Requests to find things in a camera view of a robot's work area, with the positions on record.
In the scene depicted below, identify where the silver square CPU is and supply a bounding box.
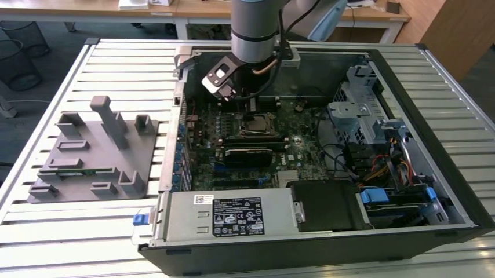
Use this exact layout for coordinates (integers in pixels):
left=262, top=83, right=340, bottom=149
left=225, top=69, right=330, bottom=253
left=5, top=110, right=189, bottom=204
left=245, top=115, right=272, bottom=131

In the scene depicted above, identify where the metal socket cover frame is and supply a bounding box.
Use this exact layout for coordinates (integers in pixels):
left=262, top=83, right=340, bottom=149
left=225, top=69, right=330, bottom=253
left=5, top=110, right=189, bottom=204
left=238, top=113, right=277, bottom=137

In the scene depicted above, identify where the CPU socket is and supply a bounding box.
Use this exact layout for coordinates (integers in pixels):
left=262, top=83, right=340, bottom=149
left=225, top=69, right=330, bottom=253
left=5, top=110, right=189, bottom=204
left=237, top=112, right=280, bottom=138

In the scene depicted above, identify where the black RAM slot row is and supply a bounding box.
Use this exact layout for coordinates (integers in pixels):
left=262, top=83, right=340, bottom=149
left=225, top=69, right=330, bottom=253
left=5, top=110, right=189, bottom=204
left=256, top=96, right=282, bottom=113
left=221, top=137, right=289, bottom=152

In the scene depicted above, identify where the black expansion card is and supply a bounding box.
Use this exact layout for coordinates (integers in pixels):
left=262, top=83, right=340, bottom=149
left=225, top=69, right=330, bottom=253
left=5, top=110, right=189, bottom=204
left=222, top=147, right=273, bottom=168

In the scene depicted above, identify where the silver metal drive cage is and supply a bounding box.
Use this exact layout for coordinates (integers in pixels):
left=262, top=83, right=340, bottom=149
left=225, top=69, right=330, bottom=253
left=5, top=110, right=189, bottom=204
left=325, top=65, right=392, bottom=146

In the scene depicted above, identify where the green motherboard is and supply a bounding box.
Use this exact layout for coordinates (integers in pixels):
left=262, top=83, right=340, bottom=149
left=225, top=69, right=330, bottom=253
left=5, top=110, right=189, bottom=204
left=180, top=98, right=338, bottom=192

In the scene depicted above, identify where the small silver heatsink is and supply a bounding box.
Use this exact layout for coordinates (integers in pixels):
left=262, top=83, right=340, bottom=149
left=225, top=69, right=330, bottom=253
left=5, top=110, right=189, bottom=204
left=276, top=170, right=300, bottom=186

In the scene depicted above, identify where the black expansion slot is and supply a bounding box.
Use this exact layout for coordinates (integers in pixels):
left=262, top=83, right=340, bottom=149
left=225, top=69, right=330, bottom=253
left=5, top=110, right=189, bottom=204
left=210, top=178, right=268, bottom=188

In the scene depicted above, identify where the grey plastic parts rack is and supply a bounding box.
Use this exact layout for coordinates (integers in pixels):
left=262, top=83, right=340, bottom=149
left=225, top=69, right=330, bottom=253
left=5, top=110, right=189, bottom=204
left=26, top=95, right=161, bottom=205

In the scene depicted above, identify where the black plastic fan shroud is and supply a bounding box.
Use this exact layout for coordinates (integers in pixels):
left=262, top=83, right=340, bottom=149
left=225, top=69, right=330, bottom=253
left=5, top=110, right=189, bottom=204
left=288, top=180, right=372, bottom=233

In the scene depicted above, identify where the silver power supply with label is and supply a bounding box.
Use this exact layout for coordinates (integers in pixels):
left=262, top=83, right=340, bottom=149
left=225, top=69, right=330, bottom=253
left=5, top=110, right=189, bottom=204
left=150, top=188, right=302, bottom=243

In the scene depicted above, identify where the green RAM stick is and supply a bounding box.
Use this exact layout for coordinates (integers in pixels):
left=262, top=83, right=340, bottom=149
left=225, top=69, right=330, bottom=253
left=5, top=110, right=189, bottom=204
left=56, top=167, right=114, bottom=177

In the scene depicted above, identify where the blue disk carrier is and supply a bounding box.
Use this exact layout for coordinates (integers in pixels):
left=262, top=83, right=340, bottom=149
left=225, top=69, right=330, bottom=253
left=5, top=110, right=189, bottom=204
left=357, top=187, right=389, bottom=208

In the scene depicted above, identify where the wooden cabinet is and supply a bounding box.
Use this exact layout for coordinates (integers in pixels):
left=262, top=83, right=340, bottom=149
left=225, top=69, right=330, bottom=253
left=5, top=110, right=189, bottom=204
left=393, top=0, right=495, bottom=79

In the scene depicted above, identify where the black mesh wastebasket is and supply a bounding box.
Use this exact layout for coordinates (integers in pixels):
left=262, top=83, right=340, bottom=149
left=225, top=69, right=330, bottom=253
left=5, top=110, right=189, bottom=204
left=0, top=39, right=41, bottom=92
left=0, top=21, right=50, bottom=57

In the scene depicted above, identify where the black open PC case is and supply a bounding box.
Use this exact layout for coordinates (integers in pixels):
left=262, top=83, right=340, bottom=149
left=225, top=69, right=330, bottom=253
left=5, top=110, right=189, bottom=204
left=137, top=43, right=495, bottom=277

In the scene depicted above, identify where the black robot cable copper sleeve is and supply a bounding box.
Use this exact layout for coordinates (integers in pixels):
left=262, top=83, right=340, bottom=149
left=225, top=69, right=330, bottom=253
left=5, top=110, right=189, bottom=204
left=230, top=0, right=321, bottom=102

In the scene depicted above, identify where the white wrist camera black face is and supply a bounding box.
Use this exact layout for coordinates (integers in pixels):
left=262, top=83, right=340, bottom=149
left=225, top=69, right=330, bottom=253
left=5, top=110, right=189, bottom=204
left=200, top=56, right=242, bottom=102

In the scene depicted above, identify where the small grey wrist camera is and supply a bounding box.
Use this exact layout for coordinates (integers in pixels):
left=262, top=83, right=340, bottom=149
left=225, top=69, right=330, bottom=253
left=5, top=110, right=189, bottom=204
left=276, top=47, right=301, bottom=69

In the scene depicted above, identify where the wooden desk white frame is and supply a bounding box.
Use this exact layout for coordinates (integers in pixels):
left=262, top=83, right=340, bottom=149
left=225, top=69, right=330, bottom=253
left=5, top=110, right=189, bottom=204
left=0, top=0, right=410, bottom=44

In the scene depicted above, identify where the coloured power wire bundle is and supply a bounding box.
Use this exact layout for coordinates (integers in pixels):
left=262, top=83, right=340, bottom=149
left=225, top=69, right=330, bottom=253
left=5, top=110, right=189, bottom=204
left=362, top=138, right=416, bottom=186

